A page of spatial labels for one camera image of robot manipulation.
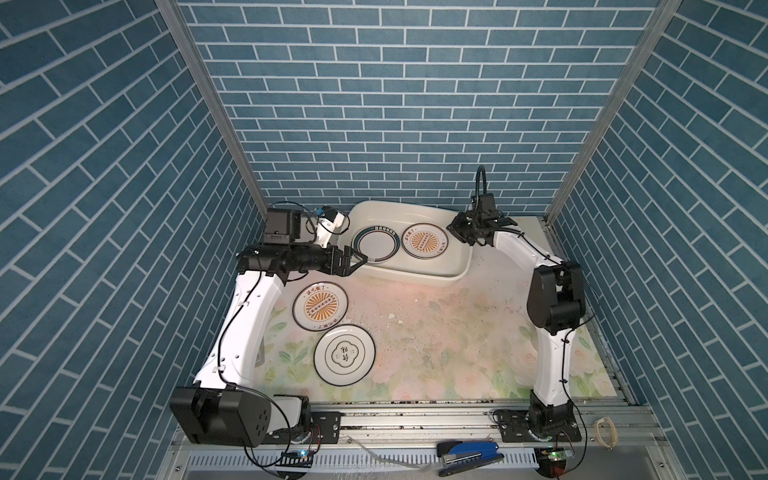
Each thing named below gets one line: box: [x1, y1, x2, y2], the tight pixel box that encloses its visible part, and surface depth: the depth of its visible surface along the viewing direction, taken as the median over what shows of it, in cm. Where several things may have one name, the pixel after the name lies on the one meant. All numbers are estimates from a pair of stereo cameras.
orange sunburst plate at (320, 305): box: [292, 280, 349, 332], surface depth 98 cm
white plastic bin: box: [343, 200, 473, 284], surface depth 111 cm
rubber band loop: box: [595, 416, 619, 449], surface depth 74 cm
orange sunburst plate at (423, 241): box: [401, 222, 449, 260], surface depth 114 cm
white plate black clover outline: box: [313, 324, 377, 387], surface depth 87 cm
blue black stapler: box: [437, 441, 505, 477], surface depth 71 cm
